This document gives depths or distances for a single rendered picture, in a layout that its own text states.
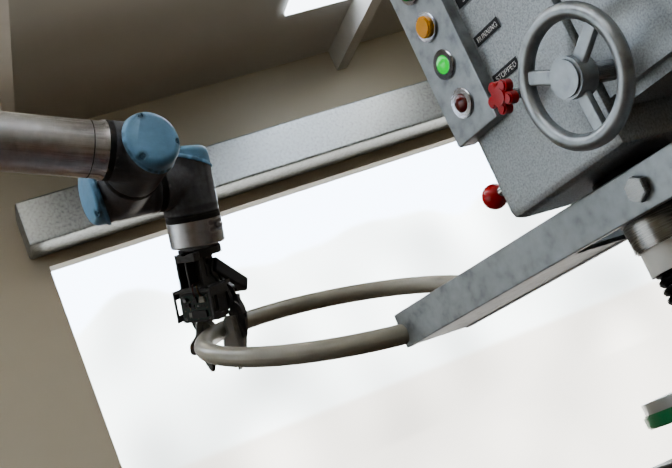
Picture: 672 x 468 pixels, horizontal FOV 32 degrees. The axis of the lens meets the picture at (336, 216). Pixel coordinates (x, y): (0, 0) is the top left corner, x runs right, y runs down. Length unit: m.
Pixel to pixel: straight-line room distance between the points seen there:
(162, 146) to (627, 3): 0.77
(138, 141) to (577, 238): 0.67
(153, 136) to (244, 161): 5.97
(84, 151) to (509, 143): 0.65
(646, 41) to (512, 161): 0.23
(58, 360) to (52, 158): 5.85
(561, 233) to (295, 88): 7.00
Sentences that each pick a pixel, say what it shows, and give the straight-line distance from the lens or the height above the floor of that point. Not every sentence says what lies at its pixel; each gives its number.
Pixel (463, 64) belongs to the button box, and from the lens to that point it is 1.35.
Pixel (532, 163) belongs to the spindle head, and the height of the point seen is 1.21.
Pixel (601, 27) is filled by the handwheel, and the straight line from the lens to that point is 1.15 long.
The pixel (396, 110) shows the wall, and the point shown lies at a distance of 8.09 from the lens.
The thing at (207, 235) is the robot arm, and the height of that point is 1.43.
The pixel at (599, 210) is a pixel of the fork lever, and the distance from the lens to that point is 1.33.
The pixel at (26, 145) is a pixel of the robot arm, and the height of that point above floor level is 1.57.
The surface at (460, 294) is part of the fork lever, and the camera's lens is 1.53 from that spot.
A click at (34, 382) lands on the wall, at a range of 7.48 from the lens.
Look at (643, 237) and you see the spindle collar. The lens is 1.33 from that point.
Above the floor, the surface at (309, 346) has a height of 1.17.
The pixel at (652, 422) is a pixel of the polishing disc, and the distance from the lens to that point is 1.31.
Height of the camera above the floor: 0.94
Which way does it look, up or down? 14 degrees up
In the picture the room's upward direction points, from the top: 23 degrees counter-clockwise
